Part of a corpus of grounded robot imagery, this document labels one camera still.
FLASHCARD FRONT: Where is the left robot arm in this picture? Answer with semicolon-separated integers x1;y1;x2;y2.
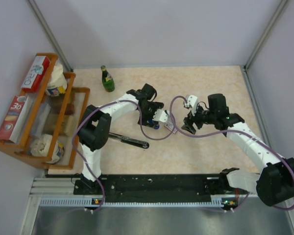
77;84;169;194

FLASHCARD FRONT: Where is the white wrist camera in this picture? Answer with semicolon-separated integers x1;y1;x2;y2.
152;109;170;123
184;94;198;111

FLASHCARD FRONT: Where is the red white box lower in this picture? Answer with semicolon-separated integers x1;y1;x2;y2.
0;95;31;143

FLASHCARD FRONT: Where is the green glass bottle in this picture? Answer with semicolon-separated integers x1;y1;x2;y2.
101;66;115;92

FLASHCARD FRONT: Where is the red staple box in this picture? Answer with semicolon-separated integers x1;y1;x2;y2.
164;121;177;134

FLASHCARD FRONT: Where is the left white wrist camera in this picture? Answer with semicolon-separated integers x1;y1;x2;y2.
152;109;170;123

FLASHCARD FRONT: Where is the black stapler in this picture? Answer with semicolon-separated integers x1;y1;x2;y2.
109;133;149;149

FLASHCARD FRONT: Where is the wooden shelf rack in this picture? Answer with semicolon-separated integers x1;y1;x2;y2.
0;53;90;170

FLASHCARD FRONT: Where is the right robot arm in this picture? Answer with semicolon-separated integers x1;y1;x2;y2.
182;94;294;210

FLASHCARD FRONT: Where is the white cloth roll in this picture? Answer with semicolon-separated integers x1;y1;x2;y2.
30;134;52;157

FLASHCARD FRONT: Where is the brown block on shelf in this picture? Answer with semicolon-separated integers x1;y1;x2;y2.
65;103;75;115

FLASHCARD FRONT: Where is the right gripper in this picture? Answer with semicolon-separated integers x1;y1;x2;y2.
182;104;217;134

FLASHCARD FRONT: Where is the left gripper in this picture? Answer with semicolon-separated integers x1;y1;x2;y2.
137;102;164;128

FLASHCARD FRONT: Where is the white paper bag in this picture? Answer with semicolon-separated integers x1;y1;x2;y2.
45;61;68;96

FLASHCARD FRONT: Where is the blue stapler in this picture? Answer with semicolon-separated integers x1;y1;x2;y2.
146;120;160;130

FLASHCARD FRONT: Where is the red white box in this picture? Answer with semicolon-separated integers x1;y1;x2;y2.
0;95;31;143
21;56;50;93

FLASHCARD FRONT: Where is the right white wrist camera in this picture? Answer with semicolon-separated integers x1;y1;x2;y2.
184;94;198;111

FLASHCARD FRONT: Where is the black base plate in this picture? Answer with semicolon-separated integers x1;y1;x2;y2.
73;173;238;204

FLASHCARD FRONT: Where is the red white box upper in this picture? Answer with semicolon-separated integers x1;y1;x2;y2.
21;56;50;93

